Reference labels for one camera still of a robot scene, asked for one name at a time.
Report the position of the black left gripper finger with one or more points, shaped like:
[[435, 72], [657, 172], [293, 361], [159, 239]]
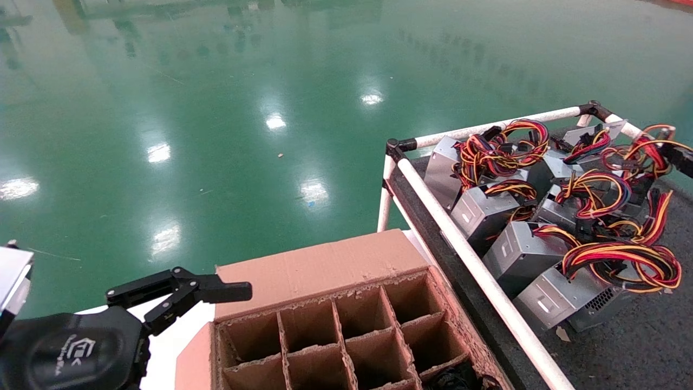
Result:
[[222, 291]]

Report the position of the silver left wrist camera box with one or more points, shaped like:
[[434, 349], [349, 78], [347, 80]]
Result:
[[12, 276]]

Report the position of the white pipe cart frame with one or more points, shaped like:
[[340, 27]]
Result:
[[433, 201]]

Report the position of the red object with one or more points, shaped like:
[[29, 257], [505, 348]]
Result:
[[683, 2]]

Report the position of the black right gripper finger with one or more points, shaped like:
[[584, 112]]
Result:
[[686, 161]]

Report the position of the black pipe corner connector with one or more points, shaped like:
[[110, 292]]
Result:
[[394, 145], [594, 110]]

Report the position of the silver power supply, dark side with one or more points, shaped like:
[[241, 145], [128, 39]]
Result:
[[560, 168]]

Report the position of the cardboard divider grid insert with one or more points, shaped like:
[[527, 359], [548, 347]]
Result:
[[319, 374]]

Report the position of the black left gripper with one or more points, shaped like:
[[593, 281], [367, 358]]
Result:
[[70, 352]]

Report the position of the brown cardboard box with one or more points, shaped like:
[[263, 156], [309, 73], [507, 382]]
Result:
[[314, 271]]

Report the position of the small cardboard scrap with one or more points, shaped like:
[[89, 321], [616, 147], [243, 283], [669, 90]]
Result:
[[562, 334]]

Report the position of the silver power supply, white sticker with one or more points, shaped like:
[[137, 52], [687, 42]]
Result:
[[514, 252]]

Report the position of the silver power supply, vent grille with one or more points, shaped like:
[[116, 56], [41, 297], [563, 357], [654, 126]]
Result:
[[557, 298]]

